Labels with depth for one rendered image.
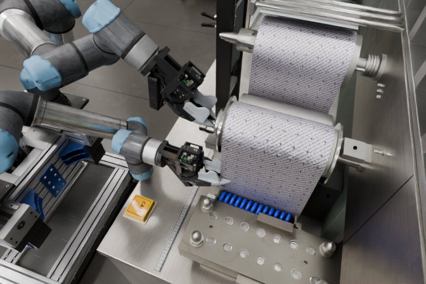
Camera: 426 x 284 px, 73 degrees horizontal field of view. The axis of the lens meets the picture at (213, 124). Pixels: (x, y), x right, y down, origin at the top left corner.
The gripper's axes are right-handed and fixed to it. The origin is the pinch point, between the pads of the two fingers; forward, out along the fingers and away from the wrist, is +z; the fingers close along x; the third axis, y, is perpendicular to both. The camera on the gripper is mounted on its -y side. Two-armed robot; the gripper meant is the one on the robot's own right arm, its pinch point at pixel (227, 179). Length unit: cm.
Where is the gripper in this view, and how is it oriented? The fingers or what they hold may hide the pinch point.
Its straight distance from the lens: 81.7
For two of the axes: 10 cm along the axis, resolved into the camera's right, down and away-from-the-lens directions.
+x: 3.6, -7.0, 6.2
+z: 9.3, 2.7, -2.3
